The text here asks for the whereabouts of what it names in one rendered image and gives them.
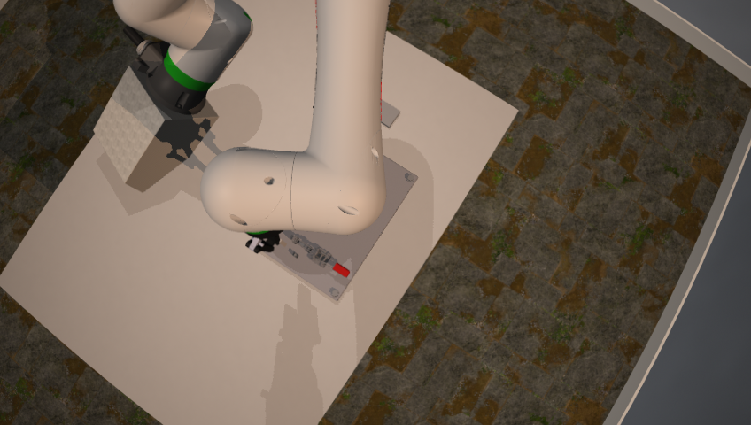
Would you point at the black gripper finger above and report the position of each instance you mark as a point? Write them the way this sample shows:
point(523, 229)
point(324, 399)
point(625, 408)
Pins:
point(258, 245)

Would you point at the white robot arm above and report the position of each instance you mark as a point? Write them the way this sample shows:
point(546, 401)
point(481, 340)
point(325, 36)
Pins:
point(337, 185)

